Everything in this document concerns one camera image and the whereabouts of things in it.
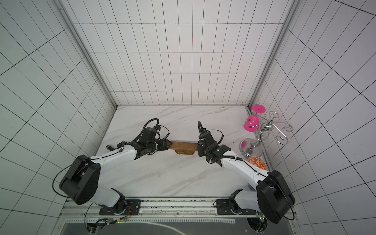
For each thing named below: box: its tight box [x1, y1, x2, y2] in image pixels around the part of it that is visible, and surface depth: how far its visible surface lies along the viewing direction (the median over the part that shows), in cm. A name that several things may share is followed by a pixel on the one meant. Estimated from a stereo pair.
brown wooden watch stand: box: [168, 141, 198, 155], surface depth 89 cm
